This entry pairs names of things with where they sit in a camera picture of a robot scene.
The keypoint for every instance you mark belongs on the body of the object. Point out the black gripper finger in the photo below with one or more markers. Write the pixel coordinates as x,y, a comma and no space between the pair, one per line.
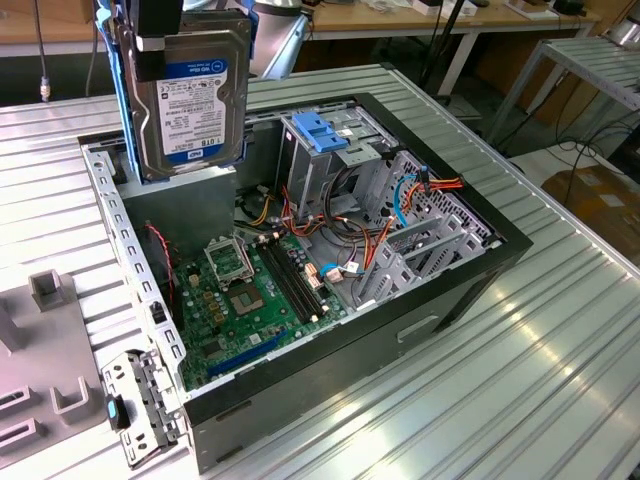
150,65

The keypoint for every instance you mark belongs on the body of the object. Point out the hard disk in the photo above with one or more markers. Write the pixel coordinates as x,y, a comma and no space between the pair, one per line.
200,115

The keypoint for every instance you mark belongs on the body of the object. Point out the silver disk bay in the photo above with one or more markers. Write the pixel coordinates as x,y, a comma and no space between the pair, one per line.
400,280

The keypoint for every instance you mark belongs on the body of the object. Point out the blue plastic cage latch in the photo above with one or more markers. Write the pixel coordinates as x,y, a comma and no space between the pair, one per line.
315,130

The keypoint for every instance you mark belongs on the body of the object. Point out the silver drive cage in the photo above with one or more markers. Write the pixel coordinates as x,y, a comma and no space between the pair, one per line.
305,170

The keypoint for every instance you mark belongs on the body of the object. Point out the wooden desk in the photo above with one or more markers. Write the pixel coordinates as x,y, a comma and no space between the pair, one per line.
380,21

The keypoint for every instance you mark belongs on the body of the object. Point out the CPU socket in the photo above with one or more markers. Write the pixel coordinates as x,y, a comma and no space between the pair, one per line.
246,300

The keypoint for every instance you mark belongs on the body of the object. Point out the black RAM slot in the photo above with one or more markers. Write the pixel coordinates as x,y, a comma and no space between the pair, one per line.
297,275
284,282
303,272
290,279

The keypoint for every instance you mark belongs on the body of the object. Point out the white box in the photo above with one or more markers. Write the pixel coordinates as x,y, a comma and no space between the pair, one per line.
430,7

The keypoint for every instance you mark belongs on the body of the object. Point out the green motherboard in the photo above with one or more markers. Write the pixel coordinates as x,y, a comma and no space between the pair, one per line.
272,325

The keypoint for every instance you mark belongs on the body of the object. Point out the grey parts rack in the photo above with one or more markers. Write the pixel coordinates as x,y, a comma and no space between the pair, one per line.
45,350

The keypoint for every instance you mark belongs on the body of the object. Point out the blue expansion slot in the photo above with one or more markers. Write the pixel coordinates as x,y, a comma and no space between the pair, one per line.
247,354

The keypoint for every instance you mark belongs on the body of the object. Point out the black open PC case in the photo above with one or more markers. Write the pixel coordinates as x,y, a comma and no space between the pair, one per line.
350,360

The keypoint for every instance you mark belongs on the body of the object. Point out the brown wooden block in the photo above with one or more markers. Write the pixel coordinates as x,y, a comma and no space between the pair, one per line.
530,7

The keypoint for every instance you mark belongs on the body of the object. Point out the black desk device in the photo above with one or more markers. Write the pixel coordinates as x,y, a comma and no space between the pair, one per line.
570,6

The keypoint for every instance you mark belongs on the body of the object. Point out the metal slat side table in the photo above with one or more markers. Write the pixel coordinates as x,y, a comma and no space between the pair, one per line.
590,60

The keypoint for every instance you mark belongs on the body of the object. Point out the flat cardboard box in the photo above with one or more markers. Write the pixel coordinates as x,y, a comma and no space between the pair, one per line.
600,210

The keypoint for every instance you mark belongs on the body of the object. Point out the silver card retention bracket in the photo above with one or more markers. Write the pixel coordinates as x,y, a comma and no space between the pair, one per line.
112,372

